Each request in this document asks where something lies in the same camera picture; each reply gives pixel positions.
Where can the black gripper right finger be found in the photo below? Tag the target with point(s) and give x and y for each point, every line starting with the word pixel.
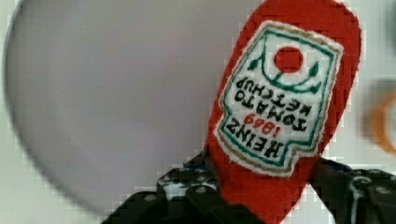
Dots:
pixel 355 196

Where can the lilac round plate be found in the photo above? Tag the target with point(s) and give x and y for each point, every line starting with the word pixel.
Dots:
pixel 108 95

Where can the red felt ketchup bottle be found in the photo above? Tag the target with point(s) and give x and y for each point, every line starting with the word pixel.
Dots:
pixel 281 97

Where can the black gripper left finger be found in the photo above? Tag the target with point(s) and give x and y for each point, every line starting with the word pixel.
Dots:
pixel 186 195

